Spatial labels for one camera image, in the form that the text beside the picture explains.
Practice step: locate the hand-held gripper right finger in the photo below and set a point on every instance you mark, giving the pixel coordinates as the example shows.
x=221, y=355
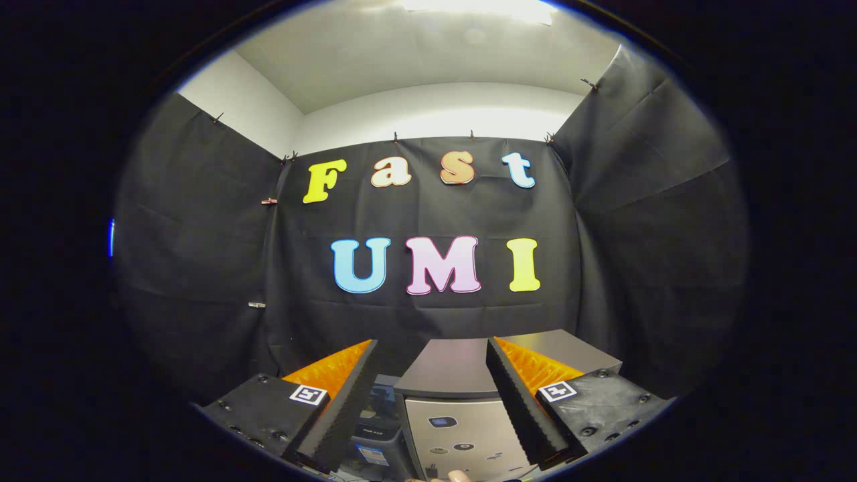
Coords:
x=515, y=402

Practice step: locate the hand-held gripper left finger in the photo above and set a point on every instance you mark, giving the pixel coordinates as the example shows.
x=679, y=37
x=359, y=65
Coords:
x=348, y=402

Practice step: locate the black backdrop cloth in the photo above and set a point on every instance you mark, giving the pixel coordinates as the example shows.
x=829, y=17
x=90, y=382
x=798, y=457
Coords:
x=435, y=314

